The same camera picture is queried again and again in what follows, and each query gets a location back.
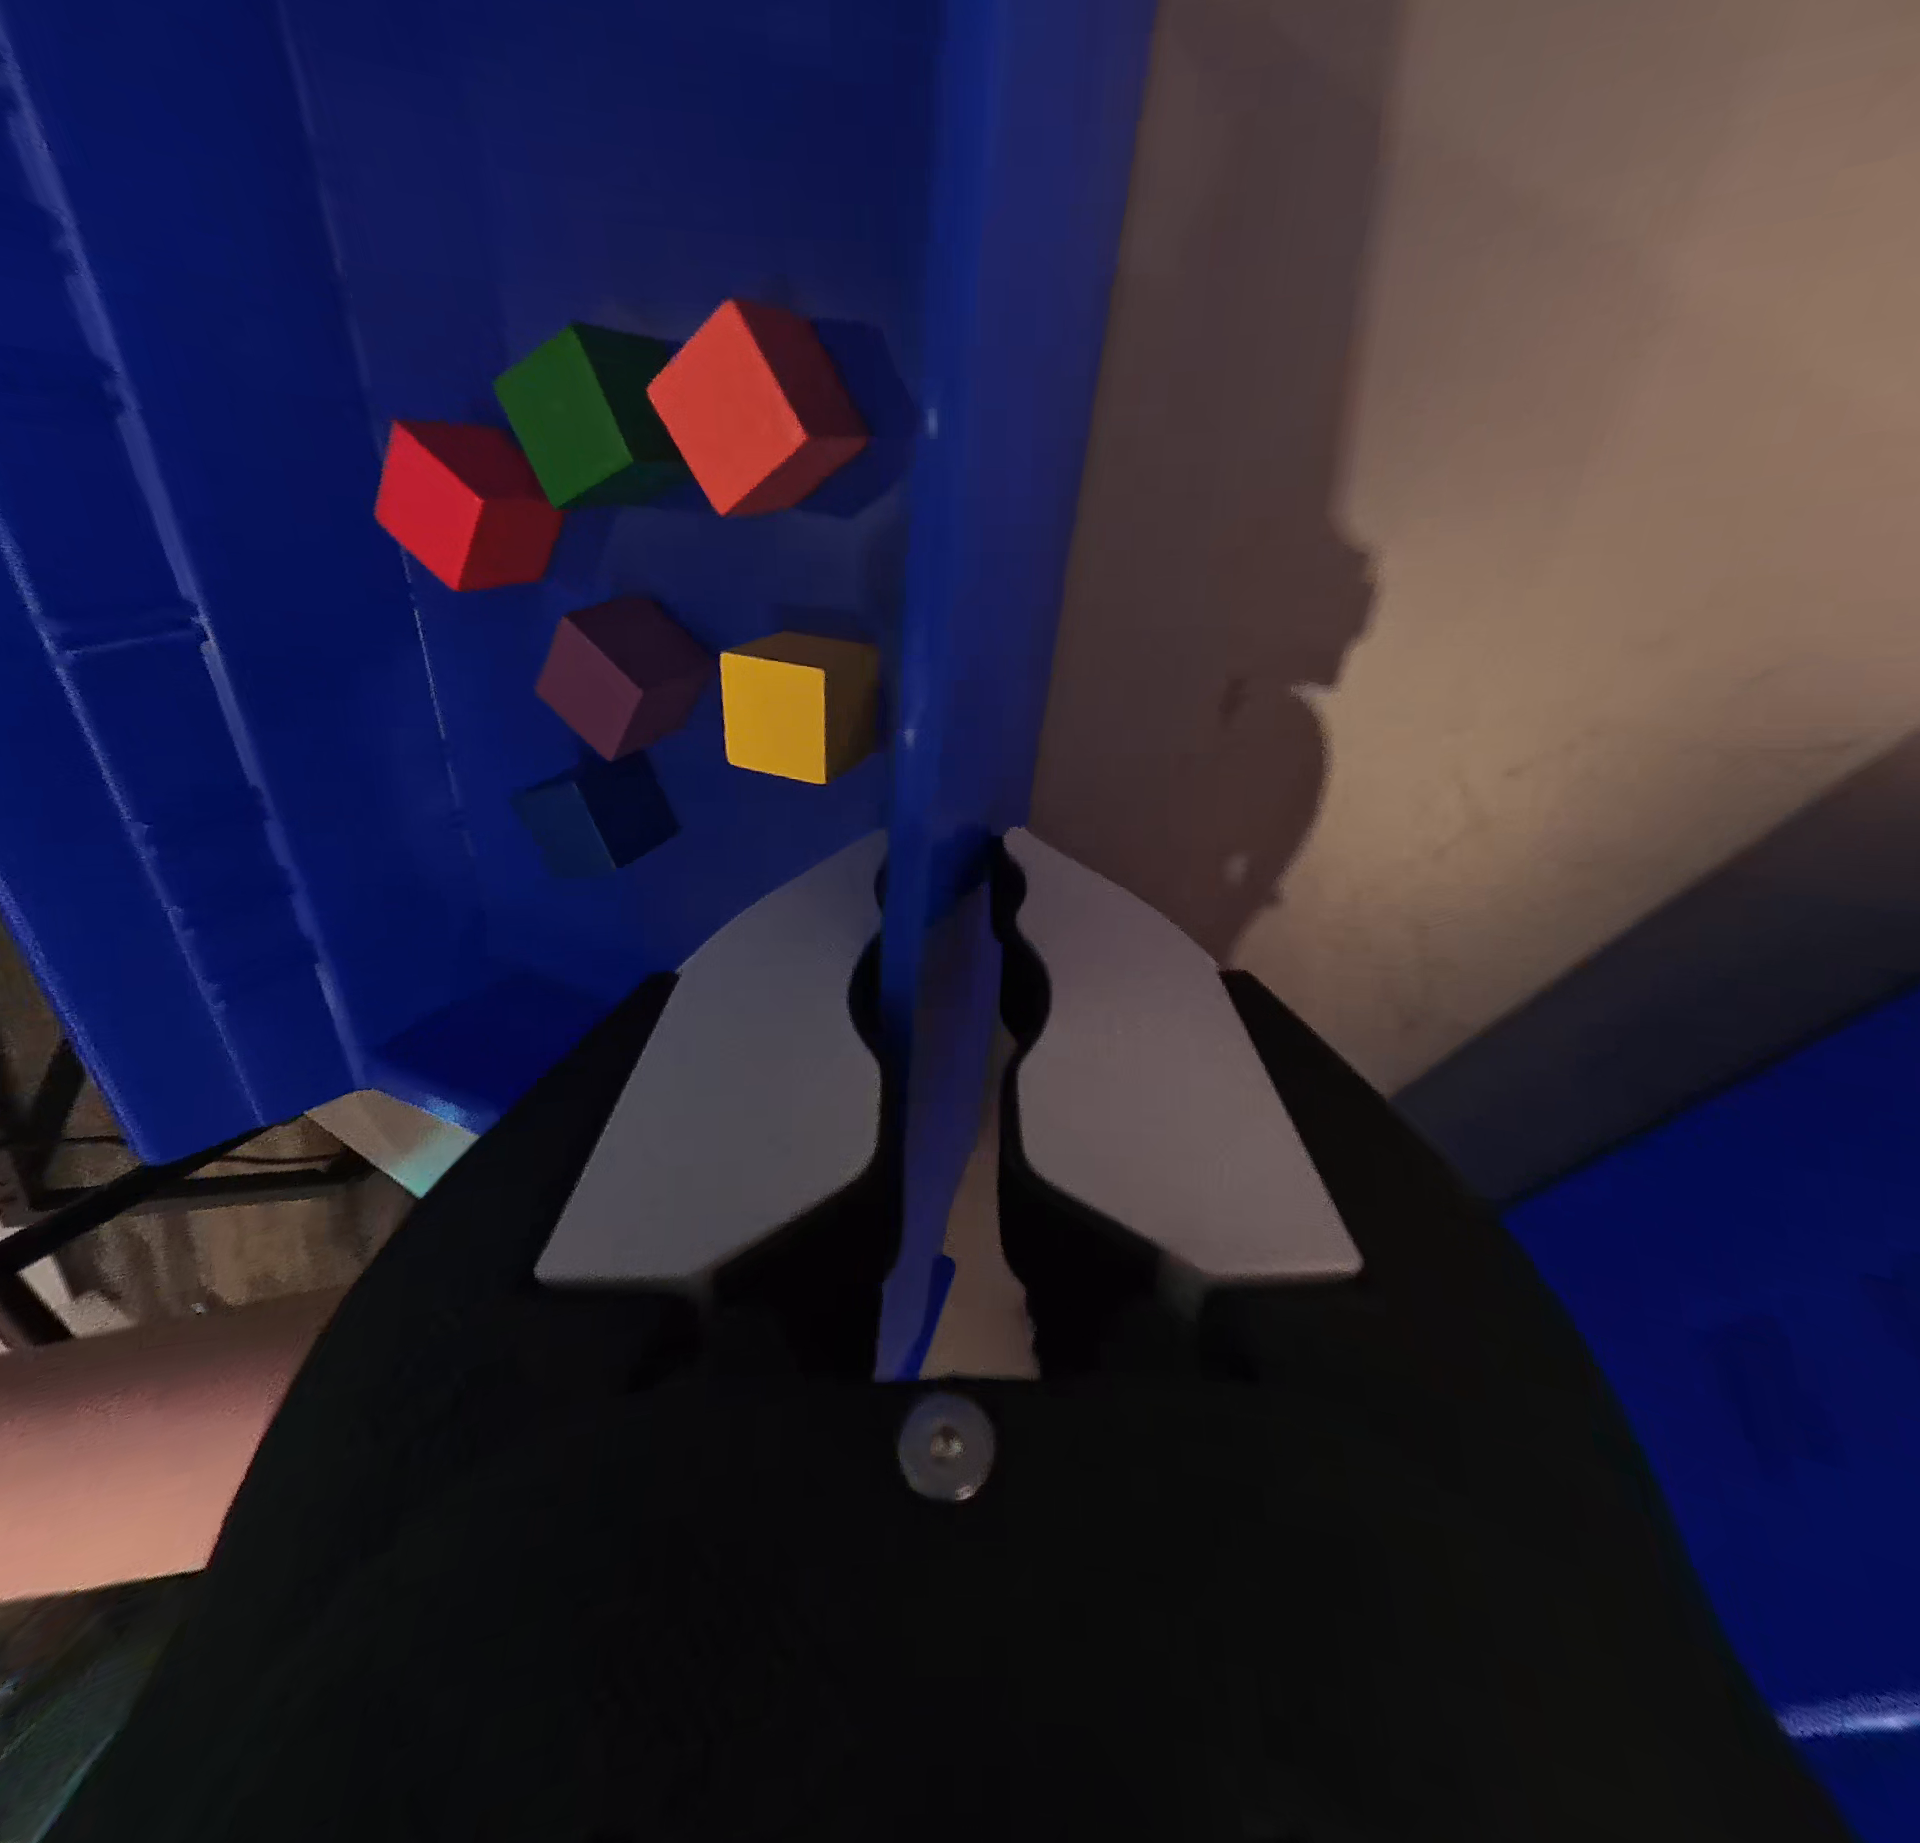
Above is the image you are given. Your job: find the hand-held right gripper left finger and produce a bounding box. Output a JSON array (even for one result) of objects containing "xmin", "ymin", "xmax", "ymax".
[{"xmin": 533, "ymin": 826, "xmax": 889, "ymax": 1297}]

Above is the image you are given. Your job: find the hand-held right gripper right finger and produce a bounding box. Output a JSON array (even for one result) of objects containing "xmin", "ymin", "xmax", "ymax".
[{"xmin": 991, "ymin": 826, "xmax": 1361, "ymax": 1297}]

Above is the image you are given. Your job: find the blue wooden cube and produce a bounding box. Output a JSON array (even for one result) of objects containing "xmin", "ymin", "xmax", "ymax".
[{"xmin": 511, "ymin": 752, "xmax": 680, "ymax": 876}]

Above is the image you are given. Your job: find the yellow wooden cube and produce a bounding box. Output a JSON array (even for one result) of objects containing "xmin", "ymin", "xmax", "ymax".
[{"xmin": 718, "ymin": 635, "xmax": 883, "ymax": 786}]

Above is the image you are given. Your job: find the purple wooden cube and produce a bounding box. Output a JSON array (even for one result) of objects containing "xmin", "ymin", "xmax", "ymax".
[{"xmin": 533, "ymin": 591, "xmax": 710, "ymax": 765}]

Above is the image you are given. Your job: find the blue plastic bin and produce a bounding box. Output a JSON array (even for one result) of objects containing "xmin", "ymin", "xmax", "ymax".
[
  {"xmin": 0, "ymin": 0, "xmax": 1173, "ymax": 1382},
  {"xmin": 1396, "ymin": 765, "xmax": 1920, "ymax": 1843}
]

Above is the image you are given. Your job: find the red wooden cube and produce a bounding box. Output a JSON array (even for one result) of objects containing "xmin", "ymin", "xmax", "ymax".
[{"xmin": 373, "ymin": 424, "xmax": 564, "ymax": 591}]

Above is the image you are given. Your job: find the orange wooden cube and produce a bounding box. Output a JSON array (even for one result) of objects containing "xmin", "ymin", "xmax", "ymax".
[{"xmin": 648, "ymin": 295, "xmax": 871, "ymax": 516}]

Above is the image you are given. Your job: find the green wooden cube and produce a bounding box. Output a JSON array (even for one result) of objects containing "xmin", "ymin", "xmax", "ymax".
[{"xmin": 494, "ymin": 322, "xmax": 694, "ymax": 509}]

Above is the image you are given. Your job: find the person's leg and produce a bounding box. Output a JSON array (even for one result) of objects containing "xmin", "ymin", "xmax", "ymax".
[{"xmin": 0, "ymin": 1301, "xmax": 312, "ymax": 1604}]

